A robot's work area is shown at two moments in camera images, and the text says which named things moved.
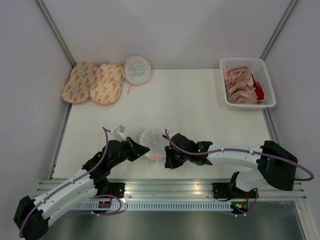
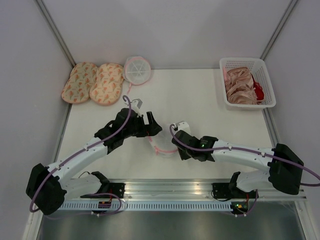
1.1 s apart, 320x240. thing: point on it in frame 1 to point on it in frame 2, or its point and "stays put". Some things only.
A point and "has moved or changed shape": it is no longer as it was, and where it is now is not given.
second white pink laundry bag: [136, 70] stays put
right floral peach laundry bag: [106, 88] stays put
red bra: [259, 90] stays put
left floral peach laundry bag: [77, 89] stays put
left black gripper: [136, 150] to [153, 126]
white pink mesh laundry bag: [151, 137] has moved or changed shape
